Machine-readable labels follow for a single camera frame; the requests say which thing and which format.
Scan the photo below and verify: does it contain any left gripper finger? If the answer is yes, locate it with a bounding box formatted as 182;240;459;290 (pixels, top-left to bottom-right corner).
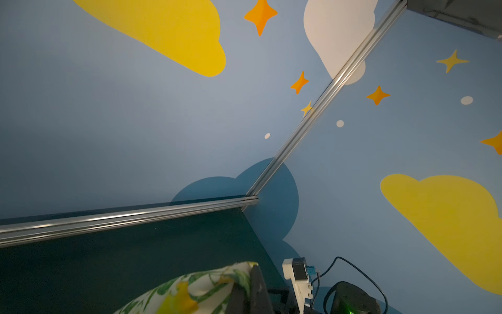
225;266;274;314

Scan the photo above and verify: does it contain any lemon print skirt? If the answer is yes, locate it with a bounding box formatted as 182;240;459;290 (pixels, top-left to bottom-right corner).
116;262;258;313

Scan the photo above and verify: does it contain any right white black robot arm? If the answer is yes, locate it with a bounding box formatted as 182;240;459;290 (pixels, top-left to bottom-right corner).
323;281;382;314

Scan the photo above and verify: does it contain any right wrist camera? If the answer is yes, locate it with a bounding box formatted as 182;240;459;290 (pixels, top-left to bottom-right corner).
282;257;314;314

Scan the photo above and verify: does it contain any rear aluminium frame rail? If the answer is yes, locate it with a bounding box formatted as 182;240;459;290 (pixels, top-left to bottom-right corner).
1;196;259;248

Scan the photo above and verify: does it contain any right aluminium frame post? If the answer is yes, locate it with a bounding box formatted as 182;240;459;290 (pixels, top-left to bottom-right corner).
247;1;408;197

